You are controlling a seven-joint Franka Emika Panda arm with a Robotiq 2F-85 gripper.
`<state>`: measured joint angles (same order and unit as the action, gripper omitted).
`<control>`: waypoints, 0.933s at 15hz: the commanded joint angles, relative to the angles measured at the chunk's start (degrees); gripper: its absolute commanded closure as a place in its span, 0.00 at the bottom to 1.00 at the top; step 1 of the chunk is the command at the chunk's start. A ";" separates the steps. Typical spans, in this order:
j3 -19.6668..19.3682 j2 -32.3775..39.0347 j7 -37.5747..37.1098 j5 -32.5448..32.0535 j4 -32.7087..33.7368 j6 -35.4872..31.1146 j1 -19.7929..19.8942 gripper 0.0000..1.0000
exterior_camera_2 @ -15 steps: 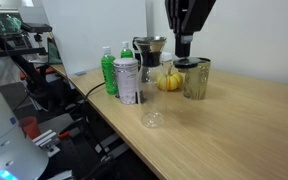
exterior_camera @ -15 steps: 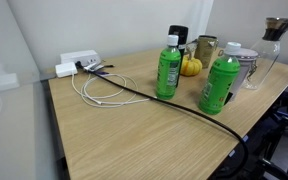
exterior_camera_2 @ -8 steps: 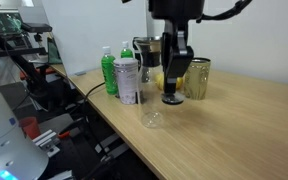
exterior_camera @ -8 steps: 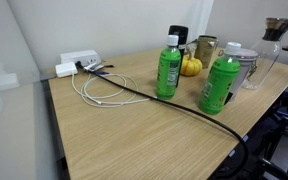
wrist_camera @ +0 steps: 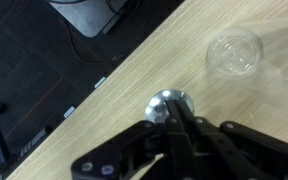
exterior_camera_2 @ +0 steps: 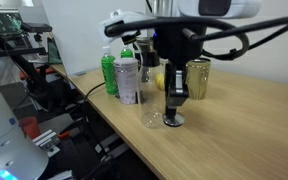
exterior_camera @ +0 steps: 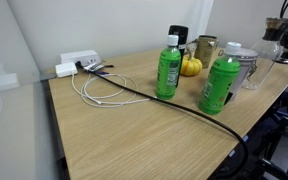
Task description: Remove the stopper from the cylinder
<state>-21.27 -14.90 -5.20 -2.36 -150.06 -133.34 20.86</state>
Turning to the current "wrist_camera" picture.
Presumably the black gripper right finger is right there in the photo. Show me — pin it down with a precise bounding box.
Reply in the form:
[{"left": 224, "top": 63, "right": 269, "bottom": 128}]
[{"left": 176, "top": 99, "right": 288, "bottom": 180}]

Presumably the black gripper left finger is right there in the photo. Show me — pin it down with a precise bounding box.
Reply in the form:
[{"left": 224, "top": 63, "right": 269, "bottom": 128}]
[{"left": 70, "top": 99, "right": 199, "bottom": 180}]

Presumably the clear glass cylinder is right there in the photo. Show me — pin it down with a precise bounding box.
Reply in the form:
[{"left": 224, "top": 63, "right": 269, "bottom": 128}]
[{"left": 205, "top": 13, "right": 288, "bottom": 117}]

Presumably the thin black floor cable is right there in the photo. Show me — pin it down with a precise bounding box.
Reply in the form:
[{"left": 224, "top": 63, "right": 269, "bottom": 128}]
[{"left": 63, "top": 18, "right": 127, "bottom": 66}]

